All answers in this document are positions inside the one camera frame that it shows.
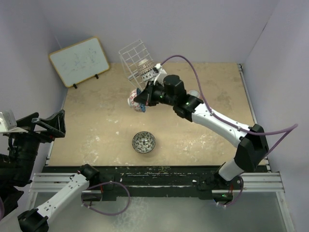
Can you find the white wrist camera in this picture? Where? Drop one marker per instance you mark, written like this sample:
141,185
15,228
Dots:
159,72
8,123

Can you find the red diamond dot bowl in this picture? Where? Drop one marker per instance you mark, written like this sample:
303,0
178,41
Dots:
149,76

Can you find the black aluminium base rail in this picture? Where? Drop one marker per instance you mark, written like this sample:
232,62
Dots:
181,181

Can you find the brown lattice pattern bowl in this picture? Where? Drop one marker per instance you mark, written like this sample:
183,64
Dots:
145,65

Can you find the grey medallion pattern bowl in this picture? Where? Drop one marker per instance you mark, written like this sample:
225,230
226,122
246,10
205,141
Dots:
143,142

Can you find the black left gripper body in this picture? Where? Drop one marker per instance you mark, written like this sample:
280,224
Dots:
23,141

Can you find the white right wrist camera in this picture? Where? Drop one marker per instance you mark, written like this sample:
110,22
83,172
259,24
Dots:
159,72

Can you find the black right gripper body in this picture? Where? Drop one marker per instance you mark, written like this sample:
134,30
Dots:
158,95

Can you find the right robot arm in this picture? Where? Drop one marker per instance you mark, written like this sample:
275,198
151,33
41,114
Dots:
250,142

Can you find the yellow framed whiteboard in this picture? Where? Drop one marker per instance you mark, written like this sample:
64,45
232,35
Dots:
79,62

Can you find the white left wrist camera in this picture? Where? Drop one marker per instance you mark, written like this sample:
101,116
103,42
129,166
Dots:
8,123

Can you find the white wire dish rack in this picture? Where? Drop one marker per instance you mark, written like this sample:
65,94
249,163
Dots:
130,56

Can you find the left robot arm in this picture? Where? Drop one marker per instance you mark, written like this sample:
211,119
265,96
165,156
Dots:
15,172

